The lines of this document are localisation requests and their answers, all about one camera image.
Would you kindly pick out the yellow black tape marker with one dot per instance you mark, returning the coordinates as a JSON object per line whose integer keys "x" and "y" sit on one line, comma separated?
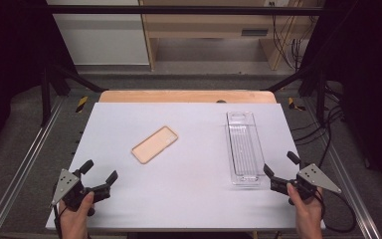
{"x": 292, "y": 104}
{"x": 82, "y": 104}

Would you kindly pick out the black horizontal bar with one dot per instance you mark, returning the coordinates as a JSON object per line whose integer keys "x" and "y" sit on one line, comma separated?
{"x": 179, "y": 10}

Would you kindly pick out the white cabinet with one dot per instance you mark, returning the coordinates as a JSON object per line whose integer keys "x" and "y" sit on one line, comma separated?
{"x": 102, "y": 40}

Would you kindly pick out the white power socket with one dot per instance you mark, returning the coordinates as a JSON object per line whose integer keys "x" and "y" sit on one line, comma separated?
{"x": 278, "y": 2}

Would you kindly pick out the metal floor rail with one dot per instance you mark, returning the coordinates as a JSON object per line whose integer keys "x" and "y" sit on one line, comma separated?
{"x": 23, "y": 166}
{"x": 344, "y": 176}

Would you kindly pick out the black curtain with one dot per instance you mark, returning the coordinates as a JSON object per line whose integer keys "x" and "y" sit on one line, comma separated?
{"x": 10, "y": 66}
{"x": 364, "y": 66}

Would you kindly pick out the dark label on desk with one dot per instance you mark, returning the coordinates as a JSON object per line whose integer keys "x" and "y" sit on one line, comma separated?
{"x": 254, "y": 32}

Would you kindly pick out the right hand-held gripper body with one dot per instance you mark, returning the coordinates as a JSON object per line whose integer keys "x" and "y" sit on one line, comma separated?
{"x": 318, "y": 179}

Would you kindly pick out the black metal stand frame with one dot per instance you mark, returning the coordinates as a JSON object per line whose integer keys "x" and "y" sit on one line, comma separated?
{"x": 321, "y": 96}
{"x": 45, "y": 96}

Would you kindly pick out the beige phone case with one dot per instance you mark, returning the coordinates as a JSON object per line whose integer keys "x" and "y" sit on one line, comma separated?
{"x": 154, "y": 145}

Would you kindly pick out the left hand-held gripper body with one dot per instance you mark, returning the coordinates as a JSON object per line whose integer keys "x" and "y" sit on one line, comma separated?
{"x": 65, "y": 186}

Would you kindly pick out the person's right hand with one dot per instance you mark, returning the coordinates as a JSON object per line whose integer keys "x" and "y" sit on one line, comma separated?
{"x": 308, "y": 212}

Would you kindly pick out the person's left hand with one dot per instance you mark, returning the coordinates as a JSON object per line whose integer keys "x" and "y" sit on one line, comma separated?
{"x": 74, "y": 219}

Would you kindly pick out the clear plastic tray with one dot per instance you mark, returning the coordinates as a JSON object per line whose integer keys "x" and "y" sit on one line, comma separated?
{"x": 245, "y": 149}

